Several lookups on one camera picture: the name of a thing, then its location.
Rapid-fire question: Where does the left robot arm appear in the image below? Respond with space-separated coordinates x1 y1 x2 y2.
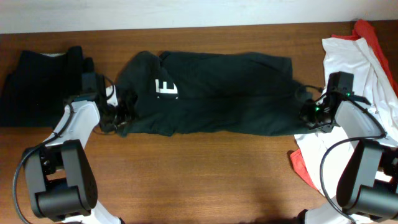
19 93 123 223

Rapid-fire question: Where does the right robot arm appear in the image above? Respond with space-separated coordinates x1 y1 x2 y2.
300 91 397 223

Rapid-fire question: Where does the white t-shirt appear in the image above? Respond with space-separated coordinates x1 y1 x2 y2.
294 37 397 198

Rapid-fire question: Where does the dark green Nike t-shirt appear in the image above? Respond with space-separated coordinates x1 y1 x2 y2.
116 51 309 136

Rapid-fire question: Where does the folded black clothes stack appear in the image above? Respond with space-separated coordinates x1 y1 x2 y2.
1 46 94 127

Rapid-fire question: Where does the red garment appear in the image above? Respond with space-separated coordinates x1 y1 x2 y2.
290 20 397 189

